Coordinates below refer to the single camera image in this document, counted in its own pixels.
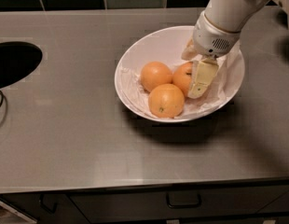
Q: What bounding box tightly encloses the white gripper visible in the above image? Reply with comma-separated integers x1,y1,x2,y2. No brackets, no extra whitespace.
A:
181,11,240,99

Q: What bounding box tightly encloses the orange with stem dimple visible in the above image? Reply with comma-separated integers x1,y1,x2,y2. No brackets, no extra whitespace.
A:
172,62,192,96

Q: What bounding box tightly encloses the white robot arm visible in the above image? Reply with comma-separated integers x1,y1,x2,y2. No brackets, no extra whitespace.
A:
182,0,289,99

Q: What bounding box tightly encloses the left orange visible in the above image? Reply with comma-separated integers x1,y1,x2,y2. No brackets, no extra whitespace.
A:
140,62,172,91

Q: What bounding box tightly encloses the white ceramic bowl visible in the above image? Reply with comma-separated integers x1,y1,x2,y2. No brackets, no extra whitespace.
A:
114,25,246,123

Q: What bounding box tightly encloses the front orange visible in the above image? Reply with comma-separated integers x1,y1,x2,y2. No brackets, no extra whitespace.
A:
148,84,185,118

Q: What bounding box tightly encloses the white crumpled paper liner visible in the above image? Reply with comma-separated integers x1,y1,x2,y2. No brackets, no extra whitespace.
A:
119,40,241,120

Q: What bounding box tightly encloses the dark cabinet drawer front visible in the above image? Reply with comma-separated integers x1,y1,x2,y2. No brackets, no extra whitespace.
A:
71,186,289,223

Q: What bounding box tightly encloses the black round object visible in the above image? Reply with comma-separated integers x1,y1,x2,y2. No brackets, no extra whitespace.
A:
0,41,43,89

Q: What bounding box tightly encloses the black drawer handle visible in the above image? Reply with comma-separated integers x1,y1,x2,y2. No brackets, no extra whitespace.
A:
166,191,202,209

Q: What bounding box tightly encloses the black cabinet handle left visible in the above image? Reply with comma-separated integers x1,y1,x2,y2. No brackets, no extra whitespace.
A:
39,194,58,215

